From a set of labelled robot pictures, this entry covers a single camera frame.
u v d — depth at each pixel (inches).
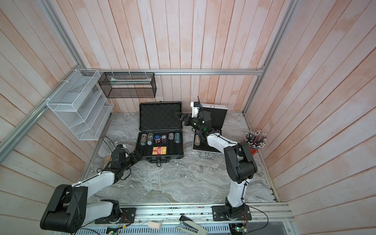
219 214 28.8
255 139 34.1
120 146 32.2
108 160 36.7
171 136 39.7
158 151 36.6
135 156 32.2
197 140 38.7
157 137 39.7
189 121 31.1
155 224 27.5
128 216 28.8
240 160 20.4
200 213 29.9
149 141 38.6
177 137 39.6
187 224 27.4
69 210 16.2
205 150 37.5
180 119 30.7
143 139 38.8
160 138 39.6
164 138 38.6
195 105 30.8
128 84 41.7
